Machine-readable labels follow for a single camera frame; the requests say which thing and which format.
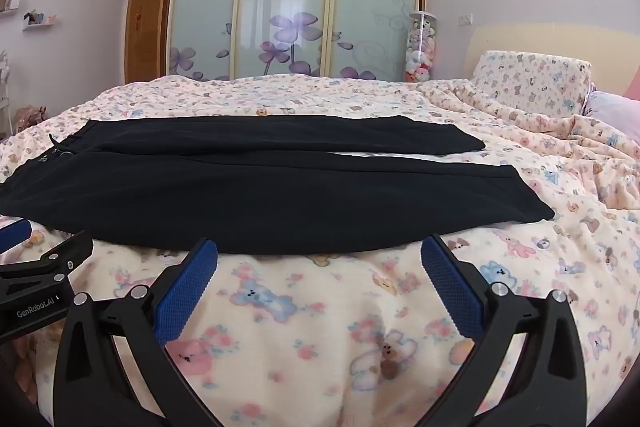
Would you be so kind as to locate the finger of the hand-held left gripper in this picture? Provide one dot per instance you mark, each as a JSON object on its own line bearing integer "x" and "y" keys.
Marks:
{"x": 12, "y": 234}
{"x": 60, "y": 259}

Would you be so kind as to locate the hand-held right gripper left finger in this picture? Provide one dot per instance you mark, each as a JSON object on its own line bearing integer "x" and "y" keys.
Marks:
{"x": 187, "y": 287}

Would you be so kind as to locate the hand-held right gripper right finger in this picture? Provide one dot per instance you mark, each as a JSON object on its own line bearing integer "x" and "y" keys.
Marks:
{"x": 450, "y": 287}

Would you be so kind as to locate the black pants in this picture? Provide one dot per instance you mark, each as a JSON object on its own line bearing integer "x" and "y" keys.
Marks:
{"x": 250, "y": 197}

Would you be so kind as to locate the brown plush toy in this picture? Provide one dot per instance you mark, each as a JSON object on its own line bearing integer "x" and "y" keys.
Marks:
{"x": 31, "y": 117}

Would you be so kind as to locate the bed with bear-print quilt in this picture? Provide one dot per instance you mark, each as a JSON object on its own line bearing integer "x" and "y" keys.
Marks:
{"x": 310, "y": 332}

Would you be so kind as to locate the white ornate rack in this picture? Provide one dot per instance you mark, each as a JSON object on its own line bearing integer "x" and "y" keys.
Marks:
{"x": 4, "y": 82}

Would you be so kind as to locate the bear print pillow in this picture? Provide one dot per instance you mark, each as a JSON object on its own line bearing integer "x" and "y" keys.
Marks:
{"x": 530, "y": 82}

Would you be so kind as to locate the clear tube of plush toys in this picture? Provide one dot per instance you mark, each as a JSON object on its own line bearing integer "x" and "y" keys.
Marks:
{"x": 421, "y": 52}

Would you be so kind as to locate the pale pink pillow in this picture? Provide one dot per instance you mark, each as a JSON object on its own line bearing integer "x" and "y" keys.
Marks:
{"x": 615, "y": 111}

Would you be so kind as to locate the brown wooden door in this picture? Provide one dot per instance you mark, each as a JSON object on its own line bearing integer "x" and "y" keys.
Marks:
{"x": 145, "y": 27}

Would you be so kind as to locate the beige headboard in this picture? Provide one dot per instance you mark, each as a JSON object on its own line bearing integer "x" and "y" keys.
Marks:
{"x": 550, "y": 39}

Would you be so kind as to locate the bright pink cushion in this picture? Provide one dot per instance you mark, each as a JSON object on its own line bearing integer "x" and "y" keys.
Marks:
{"x": 634, "y": 84}

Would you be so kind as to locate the white wall shelf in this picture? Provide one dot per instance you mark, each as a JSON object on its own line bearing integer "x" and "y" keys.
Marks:
{"x": 40, "y": 24}
{"x": 7, "y": 7}

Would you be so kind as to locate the white wall socket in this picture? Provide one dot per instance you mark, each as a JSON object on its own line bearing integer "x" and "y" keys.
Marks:
{"x": 465, "y": 19}

